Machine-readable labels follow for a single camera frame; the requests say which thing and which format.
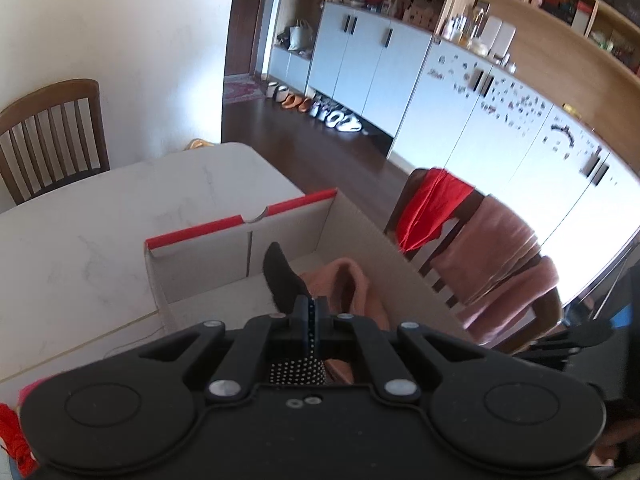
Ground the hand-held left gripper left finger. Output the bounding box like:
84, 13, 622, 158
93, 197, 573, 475
136, 295, 314, 404

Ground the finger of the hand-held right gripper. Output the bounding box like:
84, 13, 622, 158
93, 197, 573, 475
564, 318, 617, 349
519, 341, 584, 373

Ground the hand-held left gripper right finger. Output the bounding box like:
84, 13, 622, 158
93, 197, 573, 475
313, 296, 485, 404

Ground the pink knit cloth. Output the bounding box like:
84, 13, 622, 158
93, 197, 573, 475
299, 257, 392, 386

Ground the black polka dot sock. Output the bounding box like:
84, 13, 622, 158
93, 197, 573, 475
262, 241, 328, 387

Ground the white red-rimmed cardboard box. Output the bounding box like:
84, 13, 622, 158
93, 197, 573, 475
145, 188, 478, 348

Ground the red cloth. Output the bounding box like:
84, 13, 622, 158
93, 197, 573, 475
0, 402, 40, 478

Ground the pink towel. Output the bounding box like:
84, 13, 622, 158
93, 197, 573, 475
430, 195, 561, 348

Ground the wooden slat-back chair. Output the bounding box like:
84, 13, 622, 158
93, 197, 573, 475
0, 78, 111, 206
384, 167, 566, 356

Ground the red garment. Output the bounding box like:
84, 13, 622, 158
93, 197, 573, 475
389, 167, 476, 253

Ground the patterned red rug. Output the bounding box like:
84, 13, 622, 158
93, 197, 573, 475
222, 76, 268, 106

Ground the group of small stickers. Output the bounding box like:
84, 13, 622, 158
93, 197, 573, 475
425, 52, 606, 161

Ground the light blue built-in cabinet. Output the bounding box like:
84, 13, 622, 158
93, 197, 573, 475
267, 0, 640, 306

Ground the white handbag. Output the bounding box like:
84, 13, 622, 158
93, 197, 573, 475
289, 19, 316, 52

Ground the dark brown door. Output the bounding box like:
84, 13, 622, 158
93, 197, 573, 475
225, 0, 273, 78

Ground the cardboard toy house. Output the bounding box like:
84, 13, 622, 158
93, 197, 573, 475
402, 0, 437, 30

